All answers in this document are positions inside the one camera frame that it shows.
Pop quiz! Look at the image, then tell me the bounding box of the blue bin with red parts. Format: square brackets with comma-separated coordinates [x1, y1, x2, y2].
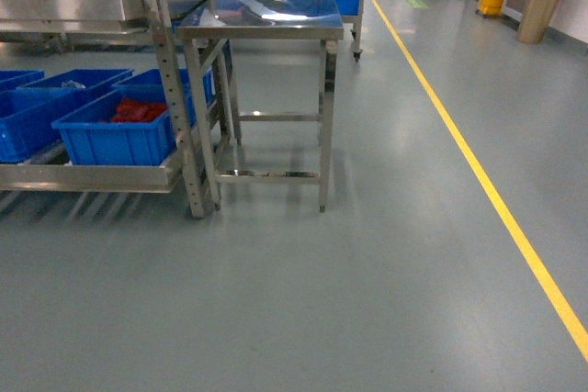
[51, 68, 217, 167]

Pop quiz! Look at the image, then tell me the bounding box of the stainless steel shelf rack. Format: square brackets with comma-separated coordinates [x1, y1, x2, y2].
[0, 0, 240, 219]

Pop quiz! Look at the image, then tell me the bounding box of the stainless steel small table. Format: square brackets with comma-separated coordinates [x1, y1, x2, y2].
[177, 0, 345, 211]

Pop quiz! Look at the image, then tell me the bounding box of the tan planter pot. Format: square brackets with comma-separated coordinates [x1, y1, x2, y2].
[517, 0, 560, 44]

